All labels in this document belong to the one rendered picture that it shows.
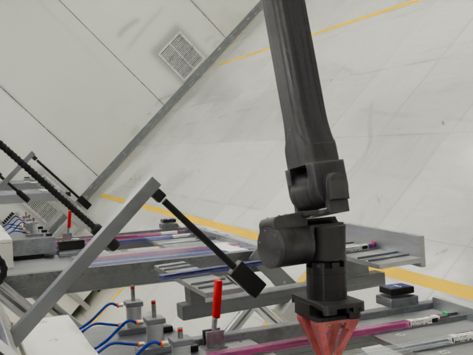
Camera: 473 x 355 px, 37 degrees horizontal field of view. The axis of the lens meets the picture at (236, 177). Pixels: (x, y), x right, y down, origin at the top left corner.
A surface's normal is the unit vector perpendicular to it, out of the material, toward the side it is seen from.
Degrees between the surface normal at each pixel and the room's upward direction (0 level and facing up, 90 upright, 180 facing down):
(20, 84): 90
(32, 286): 90
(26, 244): 90
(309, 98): 87
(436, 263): 0
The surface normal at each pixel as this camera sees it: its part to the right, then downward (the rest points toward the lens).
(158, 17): 0.38, 0.03
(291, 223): 0.51, -0.17
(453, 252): -0.68, -0.67
